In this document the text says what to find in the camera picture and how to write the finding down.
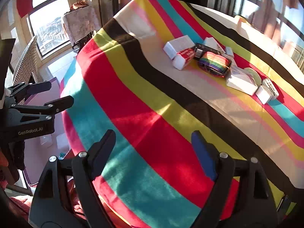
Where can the black side table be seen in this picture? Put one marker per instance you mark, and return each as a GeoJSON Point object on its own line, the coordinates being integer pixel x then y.
{"type": "Point", "coordinates": [82, 43]}

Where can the pale green roll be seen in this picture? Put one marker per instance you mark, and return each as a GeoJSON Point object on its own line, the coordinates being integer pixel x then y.
{"type": "Point", "coordinates": [253, 76]}

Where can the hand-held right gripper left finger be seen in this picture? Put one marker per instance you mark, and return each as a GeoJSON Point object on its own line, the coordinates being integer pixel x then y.
{"type": "Point", "coordinates": [105, 147]}

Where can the brown cloth bundle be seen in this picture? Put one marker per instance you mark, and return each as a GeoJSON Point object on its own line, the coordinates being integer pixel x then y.
{"type": "Point", "coordinates": [79, 4]}

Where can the rainbow striped pouch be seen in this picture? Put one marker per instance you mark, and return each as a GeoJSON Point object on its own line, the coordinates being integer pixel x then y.
{"type": "Point", "coordinates": [215, 63]}

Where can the large white box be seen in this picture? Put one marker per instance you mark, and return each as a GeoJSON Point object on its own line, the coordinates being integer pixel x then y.
{"type": "Point", "coordinates": [180, 43]}

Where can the small white printed box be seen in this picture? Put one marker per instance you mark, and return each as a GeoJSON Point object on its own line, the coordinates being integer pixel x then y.
{"type": "Point", "coordinates": [270, 89]}

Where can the wicker chair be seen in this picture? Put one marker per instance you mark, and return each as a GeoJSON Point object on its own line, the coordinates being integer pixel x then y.
{"type": "Point", "coordinates": [26, 64]}

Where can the red and white box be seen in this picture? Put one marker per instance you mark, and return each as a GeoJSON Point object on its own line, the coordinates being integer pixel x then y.
{"type": "Point", "coordinates": [185, 56]}

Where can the striped colourful blanket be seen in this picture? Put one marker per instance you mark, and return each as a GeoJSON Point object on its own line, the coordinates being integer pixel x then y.
{"type": "Point", "coordinates": [142, 99]}

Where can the floral cloth on side table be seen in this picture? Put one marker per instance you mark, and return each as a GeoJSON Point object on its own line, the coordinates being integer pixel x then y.
{"type": "Point", "coordinates": [80, 26]}

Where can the long black box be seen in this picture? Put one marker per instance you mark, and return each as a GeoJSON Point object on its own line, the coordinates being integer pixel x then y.
{"type": "Point", "coordinates": [201, 48]}

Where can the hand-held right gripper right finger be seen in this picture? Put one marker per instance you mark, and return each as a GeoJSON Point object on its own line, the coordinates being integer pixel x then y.
{"type": "Point", "coordinates": [201, 152]}

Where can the purple cardboard box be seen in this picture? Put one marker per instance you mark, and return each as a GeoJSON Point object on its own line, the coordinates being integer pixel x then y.
{"type": "Point", "coordinates": [40, 144]}

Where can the flat white box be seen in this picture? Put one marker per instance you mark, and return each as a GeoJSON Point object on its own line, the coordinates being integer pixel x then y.
{"type": "Point", "coordinates": [239, 84]}

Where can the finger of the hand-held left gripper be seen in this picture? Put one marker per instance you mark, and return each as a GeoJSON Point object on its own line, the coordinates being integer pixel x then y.
{"type": "Point", "coordinates": [57, 104]}
{"type": "Point", "coordinates": [33, 87]}

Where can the silver printed tall box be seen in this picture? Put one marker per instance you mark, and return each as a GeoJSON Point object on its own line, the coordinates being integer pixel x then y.
{"type": "Point", "coordinates": [212, 42]}

